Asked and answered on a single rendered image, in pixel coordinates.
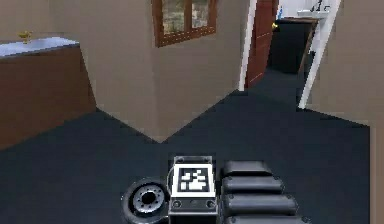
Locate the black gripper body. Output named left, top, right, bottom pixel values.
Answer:
left=121, top=177, right=171, bottom=224

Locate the brown cabinet with grey top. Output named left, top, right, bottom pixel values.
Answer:
left=0, top=36, right=98, bottom=151

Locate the brown framed window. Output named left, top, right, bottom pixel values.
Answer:
left=151, top=0, right=219, bottom=48

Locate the red-brown room door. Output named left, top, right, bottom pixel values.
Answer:
left=244, top=0, right=280, bottom=90

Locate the small golden object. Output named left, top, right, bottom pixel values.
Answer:
left=17, top=30, right=34, bottom=44

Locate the white sink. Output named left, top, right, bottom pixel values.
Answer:
left=296, top=9, right=331, bottom=20

